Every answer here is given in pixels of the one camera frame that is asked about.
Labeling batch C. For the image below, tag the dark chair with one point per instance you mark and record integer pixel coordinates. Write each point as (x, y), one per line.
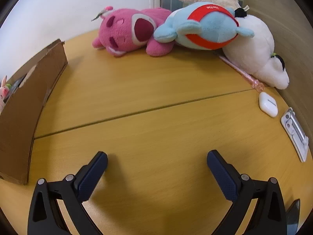
(293, 215)

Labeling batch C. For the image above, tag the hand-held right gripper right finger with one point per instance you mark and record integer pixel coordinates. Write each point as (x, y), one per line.
(223, 176)

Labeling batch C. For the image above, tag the pink bear plush toy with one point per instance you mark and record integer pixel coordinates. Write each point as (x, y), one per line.
(122, 29)

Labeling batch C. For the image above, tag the wooden desktop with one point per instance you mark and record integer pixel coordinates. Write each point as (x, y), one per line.
(146, 90)

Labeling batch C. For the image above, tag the white folding phone stand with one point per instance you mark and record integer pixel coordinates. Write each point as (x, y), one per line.
(297, 137)

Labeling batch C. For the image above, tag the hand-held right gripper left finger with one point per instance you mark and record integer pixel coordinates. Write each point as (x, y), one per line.
(91, 176)

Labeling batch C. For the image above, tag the blue plush toy red stripe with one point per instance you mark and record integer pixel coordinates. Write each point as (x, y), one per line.
(210, 27)

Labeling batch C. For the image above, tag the white dog plush toy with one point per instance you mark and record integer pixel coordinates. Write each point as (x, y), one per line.
(254, 44)

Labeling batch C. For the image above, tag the beige desk partition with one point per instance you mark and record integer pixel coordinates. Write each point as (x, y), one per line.
(281, 17)

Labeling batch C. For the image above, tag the brown cardboard box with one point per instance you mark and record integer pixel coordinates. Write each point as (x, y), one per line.
(22, 127)

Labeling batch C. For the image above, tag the white earbuds case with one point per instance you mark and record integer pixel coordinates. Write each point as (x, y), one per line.
(267, 104)

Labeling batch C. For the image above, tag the pink pen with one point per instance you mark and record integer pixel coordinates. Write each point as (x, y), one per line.
(234, 68)

